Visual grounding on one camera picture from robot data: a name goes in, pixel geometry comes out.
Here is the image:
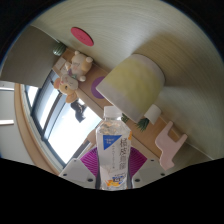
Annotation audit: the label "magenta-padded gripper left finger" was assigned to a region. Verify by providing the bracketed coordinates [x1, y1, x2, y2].
[59, 146, 100, 190]

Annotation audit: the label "pale yellow-white cup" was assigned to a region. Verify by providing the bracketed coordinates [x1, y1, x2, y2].
[95, 53, 166, 124]

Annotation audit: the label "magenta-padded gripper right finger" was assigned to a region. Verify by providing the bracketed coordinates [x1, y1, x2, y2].
[128, 146, 167, 189]

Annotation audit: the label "grey-green desk partition panel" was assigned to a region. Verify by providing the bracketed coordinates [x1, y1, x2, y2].
[168, 138, 214, 171]
[1, 24, 63, 89]

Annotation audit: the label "small plant in white pot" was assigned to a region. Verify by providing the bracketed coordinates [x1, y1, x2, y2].
[134, 104, 163, 133]

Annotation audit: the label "dark-framed window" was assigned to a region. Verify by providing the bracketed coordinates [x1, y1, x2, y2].
[19, 71, 104, 168]

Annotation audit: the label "flat round red coaster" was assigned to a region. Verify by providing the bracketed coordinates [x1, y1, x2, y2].
[70, 26, 95, 47]

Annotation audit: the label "plush mouse toy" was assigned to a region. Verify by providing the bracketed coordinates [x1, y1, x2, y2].
[53, 50, 94, 104]

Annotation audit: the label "pink horse figurine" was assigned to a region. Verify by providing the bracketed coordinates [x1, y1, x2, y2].
[154, 120, 188, 171]

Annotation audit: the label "round purple sign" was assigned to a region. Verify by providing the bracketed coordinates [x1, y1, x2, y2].
[90, 75, 108, 100]

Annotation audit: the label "black horse figurine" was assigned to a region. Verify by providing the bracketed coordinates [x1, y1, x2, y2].
[69, 99, 88, 124]

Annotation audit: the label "white wall outlet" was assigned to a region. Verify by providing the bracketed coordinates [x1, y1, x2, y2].
[54, 56, 68, 70]
[59, 62, 73, 77]

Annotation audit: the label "ceiling lights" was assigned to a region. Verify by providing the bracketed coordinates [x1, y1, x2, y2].
[0, 87, 16, 126]

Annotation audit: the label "clear plastic drink bottle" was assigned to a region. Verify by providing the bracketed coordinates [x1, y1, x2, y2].
[95, 105, 133, 192]

